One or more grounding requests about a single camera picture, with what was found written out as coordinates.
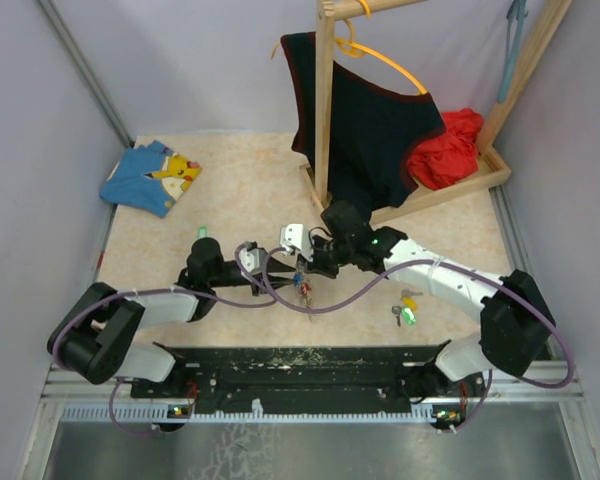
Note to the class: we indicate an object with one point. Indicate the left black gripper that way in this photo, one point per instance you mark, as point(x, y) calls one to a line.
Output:
point(274, 265)

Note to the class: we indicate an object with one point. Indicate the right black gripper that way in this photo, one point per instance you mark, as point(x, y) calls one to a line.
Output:
point(315, 266)

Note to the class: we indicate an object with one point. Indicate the large keyring with keys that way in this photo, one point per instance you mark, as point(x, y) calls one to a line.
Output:
point(303, 290)

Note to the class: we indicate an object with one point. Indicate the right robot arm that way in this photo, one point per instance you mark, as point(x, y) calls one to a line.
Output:
point(513, 318)

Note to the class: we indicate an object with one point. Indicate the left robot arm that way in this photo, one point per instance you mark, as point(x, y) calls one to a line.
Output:
point(95, 338)

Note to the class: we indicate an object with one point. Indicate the yellow tag key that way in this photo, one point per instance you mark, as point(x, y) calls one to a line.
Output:
point(408, 298)

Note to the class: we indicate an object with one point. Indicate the dark navy tank top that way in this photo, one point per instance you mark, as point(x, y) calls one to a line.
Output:
point(373, 130)

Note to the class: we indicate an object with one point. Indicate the red crumpled cloth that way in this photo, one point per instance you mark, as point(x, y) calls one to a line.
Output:
point(443, 161)

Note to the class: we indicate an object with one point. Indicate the blue pikachu shirt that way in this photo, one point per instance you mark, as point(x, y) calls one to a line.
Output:
point(151, 178)

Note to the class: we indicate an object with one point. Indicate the wooden clothes rack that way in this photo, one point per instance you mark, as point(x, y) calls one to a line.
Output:
point(325, 125)

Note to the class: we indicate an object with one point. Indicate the yellow clothes hanger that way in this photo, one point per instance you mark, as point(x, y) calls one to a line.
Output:
point(375, 55)

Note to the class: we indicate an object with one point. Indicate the blue clothes hanger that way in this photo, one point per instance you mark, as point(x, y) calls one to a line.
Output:
point(516, 16)

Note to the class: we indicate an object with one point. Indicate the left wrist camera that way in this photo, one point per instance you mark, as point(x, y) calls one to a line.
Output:
point(250, 258)

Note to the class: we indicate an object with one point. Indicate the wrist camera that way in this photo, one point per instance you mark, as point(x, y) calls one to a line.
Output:
point(295, 239)
point(250, 258)

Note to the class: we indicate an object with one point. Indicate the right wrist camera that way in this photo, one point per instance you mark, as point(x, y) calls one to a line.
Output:
point(295, 239)

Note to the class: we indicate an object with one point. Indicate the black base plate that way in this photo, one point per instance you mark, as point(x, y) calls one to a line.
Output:
point(308, 380)

